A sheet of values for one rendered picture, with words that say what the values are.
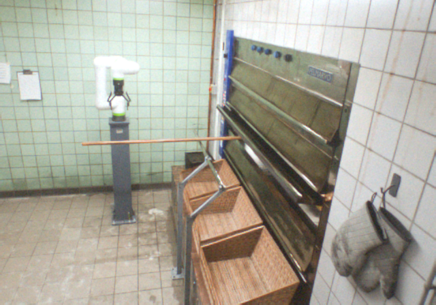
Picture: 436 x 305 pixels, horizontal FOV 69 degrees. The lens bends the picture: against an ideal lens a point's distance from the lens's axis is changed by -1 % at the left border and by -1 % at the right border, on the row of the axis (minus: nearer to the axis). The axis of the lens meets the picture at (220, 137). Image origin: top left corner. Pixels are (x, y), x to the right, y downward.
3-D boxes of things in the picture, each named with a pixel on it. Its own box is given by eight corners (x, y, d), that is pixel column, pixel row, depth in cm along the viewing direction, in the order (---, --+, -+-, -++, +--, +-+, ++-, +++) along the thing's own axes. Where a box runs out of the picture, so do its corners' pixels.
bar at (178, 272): (192, 225, 368) (196, 128, 327) (217, 319, 252) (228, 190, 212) (165, 227, 360) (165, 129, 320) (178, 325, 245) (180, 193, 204)
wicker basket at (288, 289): (260, 254, 243) (264, 224, 233) (295, 316, 192) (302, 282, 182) (197, 263, 230) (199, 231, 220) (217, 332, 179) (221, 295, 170)
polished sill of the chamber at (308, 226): (234, 131, 336) (234, 128, 335) (323, 242, 173) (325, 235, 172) (228, 131, 335) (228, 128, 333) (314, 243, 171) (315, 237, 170)
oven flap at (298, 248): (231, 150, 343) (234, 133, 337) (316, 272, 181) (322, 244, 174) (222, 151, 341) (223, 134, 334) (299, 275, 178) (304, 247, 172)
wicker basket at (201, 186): (223, 180, 351) (225, 157, 341) (238, 209, 300) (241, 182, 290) (178, 184, 338) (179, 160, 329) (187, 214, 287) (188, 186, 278)
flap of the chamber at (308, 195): (216, 107, 322) (234, 111, 328) (296, 203, 159) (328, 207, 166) (216, 105, 321) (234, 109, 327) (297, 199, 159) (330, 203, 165)
